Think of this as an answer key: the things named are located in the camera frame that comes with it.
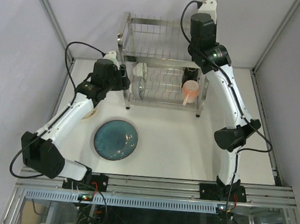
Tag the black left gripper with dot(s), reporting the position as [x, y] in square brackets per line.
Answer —
[125, 78]

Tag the dark blue patterned bowl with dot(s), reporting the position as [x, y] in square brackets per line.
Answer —
[138, 88]

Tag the teal patterned white bowl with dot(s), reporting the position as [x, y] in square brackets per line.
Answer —
[141, 71]

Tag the stainless steel dish rack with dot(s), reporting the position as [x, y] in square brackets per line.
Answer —
[159, 44]

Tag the cream plate with floral print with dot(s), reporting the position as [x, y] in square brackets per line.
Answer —
[90, 113]

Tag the black mug cream inside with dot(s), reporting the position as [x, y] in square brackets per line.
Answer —
[189, 74]

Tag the pink ceramic mug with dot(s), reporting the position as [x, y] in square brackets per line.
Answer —
[190, 91]

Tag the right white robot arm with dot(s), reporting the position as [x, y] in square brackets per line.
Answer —
[215, 63]

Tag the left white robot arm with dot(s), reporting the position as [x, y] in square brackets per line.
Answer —
[41, 150]

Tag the blue glazed ceramic plate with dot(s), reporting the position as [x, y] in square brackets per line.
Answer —
[115, 140]

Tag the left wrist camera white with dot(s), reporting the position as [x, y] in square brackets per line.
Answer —
[112, 56]

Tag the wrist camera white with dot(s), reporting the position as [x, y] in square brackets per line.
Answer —
[209, 7]
[112, 56]

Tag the aluminium front rail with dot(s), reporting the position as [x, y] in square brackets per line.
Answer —
[137, 186]

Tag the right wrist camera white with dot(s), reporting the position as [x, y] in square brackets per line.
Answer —
[209, 7]

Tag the aluminium frame post left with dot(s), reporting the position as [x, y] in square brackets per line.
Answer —
[50, 14]

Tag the aluminium frame post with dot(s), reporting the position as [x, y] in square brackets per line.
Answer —
[50, 14]
[277, 34]

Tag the perforated cable tray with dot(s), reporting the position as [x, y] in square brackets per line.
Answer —
[111, 200]

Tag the aluminium frame post right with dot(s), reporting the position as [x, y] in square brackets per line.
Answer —
[277, 34]

